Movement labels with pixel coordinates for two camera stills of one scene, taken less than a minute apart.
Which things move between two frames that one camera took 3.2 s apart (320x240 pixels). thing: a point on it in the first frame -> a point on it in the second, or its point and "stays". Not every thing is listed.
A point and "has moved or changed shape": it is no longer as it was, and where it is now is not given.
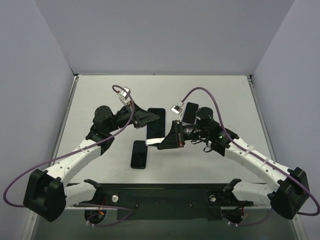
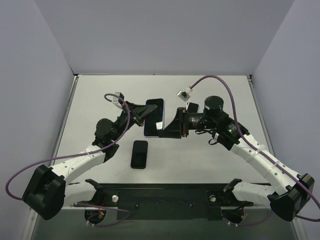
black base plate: x=165 y=202 stays
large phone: x=155 y=131 has moved or changed shape
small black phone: x=139 y=155 stays
